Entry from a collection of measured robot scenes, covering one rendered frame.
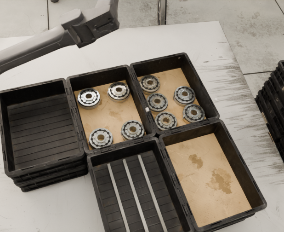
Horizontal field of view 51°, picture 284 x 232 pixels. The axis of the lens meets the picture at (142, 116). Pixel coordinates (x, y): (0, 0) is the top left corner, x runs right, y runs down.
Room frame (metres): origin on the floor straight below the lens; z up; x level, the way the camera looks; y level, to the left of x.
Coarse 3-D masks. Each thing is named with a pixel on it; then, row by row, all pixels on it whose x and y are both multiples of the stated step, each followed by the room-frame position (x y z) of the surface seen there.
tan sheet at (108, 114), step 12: (108, 84) 0.87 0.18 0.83; (96, 108) 0.73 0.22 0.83; (108, 108) 0.74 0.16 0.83; (120, 108) 0.75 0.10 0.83; (132, 108) 0.75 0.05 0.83; (84, 120) 0.66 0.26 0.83; (96, 120) 0.66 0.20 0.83; (108, 120) 0.67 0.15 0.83; (120, 120) 0.68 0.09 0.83; (144, 132) 0.64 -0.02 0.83
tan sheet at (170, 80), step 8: (160, 72) 0.99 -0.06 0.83; (168, 72) 1.00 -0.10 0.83; (176, 72) 1.01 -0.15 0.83; (160, 80) 0.94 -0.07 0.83; (168, 80) 0.95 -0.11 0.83; (176, 80) 0.96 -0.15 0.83; (184, 80) 0.96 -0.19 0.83; (160, 88) 0.89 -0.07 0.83; (168, 88) 0.90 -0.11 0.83; (168, 96) 0.85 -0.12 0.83; (168, 104) 0.80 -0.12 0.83; (176, 104) 0.81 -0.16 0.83; (176, 112) 0.76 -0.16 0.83
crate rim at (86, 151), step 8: (88, 72) 0.85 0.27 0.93; (96, 72) 0.86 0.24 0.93; (128, 72) 0.89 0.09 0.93; (136, 88) 0.80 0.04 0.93; (72, 96) 0.71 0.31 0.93; (144, 104) 0.72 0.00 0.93; (144, 112) 0.68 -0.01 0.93; (80, 128) 0.56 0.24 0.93; (152, 128) 0.60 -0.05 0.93; (80, 136) 0.53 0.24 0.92; (144, 136) 0.56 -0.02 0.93; (152, 136) 0.57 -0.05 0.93; (112, 144) 0.51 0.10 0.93; (120, 144) 0.51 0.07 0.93; (88, 152) 0.46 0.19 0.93
